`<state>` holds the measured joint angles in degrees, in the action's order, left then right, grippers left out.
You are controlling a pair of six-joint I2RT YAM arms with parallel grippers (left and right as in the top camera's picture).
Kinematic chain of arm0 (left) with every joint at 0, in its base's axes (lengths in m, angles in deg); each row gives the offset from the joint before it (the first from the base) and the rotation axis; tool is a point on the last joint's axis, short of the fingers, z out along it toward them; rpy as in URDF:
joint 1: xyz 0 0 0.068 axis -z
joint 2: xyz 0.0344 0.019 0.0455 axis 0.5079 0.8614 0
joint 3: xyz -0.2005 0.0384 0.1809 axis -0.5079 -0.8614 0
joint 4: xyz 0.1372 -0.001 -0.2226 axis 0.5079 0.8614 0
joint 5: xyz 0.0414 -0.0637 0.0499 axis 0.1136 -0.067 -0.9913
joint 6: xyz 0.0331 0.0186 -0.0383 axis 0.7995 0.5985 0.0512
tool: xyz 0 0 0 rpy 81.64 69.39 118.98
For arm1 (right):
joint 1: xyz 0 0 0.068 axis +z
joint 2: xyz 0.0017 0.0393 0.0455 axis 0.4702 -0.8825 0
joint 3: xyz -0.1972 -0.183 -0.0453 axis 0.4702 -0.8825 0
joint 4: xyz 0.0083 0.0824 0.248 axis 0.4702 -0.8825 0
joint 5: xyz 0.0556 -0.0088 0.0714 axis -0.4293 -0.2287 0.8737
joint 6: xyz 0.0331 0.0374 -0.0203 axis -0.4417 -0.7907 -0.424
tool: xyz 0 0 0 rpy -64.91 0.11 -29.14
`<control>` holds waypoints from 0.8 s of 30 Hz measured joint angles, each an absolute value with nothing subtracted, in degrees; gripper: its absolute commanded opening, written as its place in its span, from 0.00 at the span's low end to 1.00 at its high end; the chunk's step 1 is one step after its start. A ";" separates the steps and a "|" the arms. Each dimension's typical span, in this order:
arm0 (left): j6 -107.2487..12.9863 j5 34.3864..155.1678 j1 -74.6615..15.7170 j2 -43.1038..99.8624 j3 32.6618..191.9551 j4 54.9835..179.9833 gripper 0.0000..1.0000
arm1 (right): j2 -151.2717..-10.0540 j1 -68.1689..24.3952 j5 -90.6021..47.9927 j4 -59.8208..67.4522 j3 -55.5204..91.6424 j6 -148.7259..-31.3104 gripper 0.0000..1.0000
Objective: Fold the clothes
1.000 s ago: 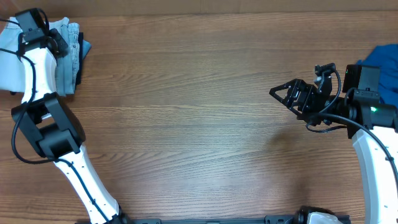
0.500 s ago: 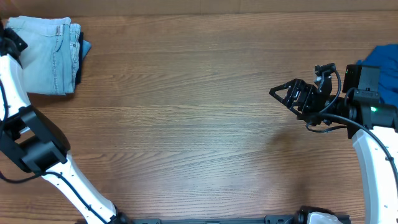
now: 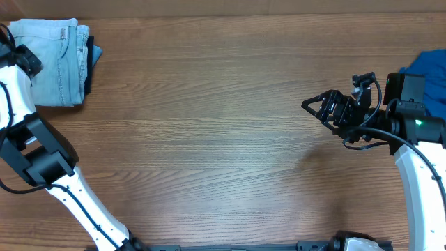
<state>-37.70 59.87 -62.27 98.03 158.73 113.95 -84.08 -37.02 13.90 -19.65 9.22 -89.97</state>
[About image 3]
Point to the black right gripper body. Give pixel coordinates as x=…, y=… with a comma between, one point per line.
x=341, y=111

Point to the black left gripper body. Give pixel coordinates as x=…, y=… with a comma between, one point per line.
x=26, y=59

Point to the light blue denim shorts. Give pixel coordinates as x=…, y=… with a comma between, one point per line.
x=61, y=46

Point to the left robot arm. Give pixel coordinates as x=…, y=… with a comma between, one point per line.
x=43, y=157

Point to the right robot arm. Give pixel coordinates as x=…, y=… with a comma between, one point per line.
x=415, y=139

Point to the folded dark navy garment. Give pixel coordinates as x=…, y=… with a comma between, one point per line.
x=87, y=83

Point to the folded light blue garment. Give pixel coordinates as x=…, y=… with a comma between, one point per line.
x=96, y=54

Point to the crumpled blue t-shirt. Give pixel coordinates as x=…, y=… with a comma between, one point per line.
x=431, y=65

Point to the brown cardboard wall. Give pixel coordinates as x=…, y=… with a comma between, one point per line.
x=97, y=9

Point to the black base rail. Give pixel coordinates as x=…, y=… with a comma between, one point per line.
x=299, y=246

